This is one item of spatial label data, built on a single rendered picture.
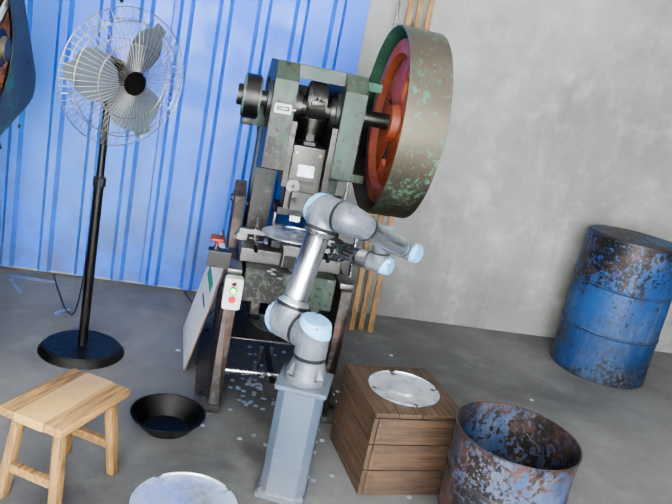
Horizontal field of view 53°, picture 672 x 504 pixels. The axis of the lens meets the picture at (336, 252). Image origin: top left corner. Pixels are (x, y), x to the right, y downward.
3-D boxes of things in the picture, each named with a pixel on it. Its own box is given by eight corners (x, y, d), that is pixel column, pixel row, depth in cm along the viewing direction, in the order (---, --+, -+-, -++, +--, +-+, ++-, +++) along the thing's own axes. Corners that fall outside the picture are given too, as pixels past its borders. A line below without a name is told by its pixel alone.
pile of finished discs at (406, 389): (451, 408, 263) (451, 407, 263) (382, 406, 254) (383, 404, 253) (422, 373, 289) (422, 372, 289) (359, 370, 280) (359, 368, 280)
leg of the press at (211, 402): (219, 413, 294) (253, 213, 270) (192, 411, 291) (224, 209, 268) (221, 329, 381) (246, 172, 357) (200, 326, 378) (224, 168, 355)
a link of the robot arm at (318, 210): (284, 345, 235) (338, 197, 232) (256, 328, 245) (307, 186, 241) (306, 346, 245) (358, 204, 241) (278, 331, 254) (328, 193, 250)
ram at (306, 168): (316, 215, 294) (329, 148, 287) (282, 210, 291) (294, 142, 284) (311, 206, 311) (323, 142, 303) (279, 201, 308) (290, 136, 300)
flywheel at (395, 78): (396, 212, 339) (448, 205, 268) (357, 206, 335) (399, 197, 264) (416, 70, 340) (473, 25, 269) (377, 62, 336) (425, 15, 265)
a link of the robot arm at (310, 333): (310, 364, 230) (318, 327, 226) (283, 348, 238) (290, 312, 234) (334, 357, 239) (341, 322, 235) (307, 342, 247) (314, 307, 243)
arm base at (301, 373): (323, 393, 233) (328, 367, 230) (280, 383, 234) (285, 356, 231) (328, 374, 247) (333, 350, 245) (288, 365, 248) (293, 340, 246)
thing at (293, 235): (311, 229, 315) (312, 227, 315) (338, 247, 290) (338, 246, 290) (253, 225, 302) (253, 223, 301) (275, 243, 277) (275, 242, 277)
